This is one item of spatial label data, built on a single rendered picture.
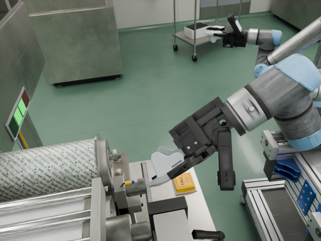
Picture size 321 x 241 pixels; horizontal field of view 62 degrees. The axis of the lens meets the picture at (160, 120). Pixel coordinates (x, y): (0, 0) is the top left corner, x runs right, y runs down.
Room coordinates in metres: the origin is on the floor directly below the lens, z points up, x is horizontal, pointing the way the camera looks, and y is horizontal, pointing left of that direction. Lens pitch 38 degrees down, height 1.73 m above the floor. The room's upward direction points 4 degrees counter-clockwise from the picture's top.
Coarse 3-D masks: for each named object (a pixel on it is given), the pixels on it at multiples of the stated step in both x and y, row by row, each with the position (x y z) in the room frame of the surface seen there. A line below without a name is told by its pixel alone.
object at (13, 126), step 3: (12, 120) 0.73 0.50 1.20; (12, 123) 0.72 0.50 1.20; (15, 123) 0.74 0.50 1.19; (9, 126) 0.70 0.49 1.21; (12, 126) 0.71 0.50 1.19; (15, 126) 0.73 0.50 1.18; (12, 129) 0.71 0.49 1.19; (15, 129) 0.72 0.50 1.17; (12, 132) 0.70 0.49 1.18; (15, 132) 0.71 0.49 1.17; (15, 135) 0.70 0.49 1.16
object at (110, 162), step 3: (108, 147) 0.48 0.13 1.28; (108, 150) 0.47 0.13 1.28; (108, 153) 0.46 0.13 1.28; (108, 156) 0.45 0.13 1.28; (108, 159) 0.44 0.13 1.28; (108, 162) 0.44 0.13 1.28; (111, 162) 0.47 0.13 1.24; (108, 165) 0.43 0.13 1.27; (111, 165) 0.46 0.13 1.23; (111, 168) 0.45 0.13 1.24; (111, 171) 0.44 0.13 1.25; (111, 174) 0.43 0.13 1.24
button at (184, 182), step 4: (180, 176) 0.67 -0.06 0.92; (184, 176) 0.67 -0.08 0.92; (188, 176) 0.67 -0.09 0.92; (176, 180) 0.65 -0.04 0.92; (180, 180) 0.65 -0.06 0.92; (184, 180) 0.65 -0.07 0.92; (188, 180) 0.65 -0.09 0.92; (192, 180) 0.65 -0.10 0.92; (176, 184) 0.63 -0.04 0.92; (180, 184) 0.63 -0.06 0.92; (184, 184) 0.63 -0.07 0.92; (188, 184) 0.63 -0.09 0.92; (192, 184) 0.63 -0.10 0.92; (176, 188) 0.62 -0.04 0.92; (180, 188) 0.61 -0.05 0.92; (184, 188) 0.61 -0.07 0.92; (188, 188) 0.62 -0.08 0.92; (192, 188) 0.62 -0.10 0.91; (180, 192) 0.61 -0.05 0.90
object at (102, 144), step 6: (102, 144) 0.46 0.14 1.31; (108, 144) 0.52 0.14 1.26; (102, 150) 0.45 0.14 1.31; (102, 156) 0.43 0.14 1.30; (102, 162) 0.42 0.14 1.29; (102, 168) 0.41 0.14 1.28; (108, 168) 0.42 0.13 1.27; (102, 174) 0.41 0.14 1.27; (108, 174) 0.41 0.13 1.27; (108, 180) 0.41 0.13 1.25
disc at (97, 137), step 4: (96, 136) 0.48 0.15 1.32; (96, 140) 0.46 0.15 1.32; (96, 144) 0.45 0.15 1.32; (96, 148) 0.44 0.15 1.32; (96, 152) 0.43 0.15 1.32; (96, 156) 0.42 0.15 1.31; (96, 160) 0.41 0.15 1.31; (96, 164) 0.41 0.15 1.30; (96, 168) 0.40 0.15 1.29; (100, 172) 0.41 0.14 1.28; (100, 176) 0.39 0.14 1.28; (104, 188) 0.40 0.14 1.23
